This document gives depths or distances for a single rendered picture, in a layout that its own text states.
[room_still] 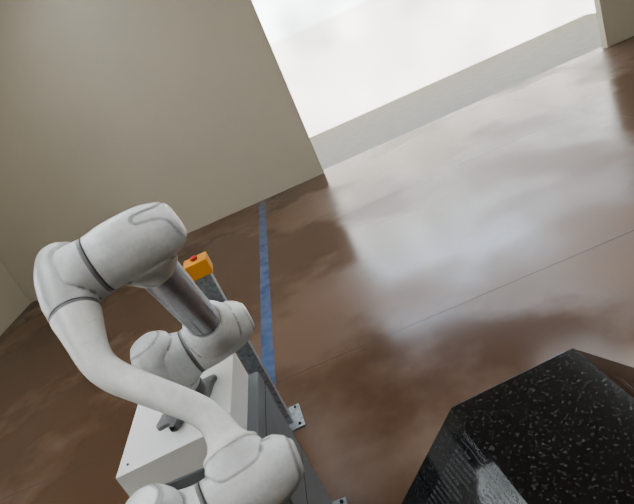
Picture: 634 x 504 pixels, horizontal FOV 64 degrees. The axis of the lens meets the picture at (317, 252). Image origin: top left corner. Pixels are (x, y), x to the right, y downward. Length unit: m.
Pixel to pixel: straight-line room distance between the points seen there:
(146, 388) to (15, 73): 7.10
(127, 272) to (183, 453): 0.71
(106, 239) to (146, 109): 6.38
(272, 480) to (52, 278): 0.59
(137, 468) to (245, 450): 0.86
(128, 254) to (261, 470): 0.51
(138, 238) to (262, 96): 6.27
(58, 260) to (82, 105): 6.55
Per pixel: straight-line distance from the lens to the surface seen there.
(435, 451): 1.41
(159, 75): 7.39
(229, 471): 0.88
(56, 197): 8.02
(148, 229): 1.10
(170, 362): 1.63
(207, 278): 2.49
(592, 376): 1.38
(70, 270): 1.12
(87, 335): 1.07
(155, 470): 1.71
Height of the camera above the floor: 1.78
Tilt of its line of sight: 21 degrees down
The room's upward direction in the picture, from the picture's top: 25 degrees counter-clockwise
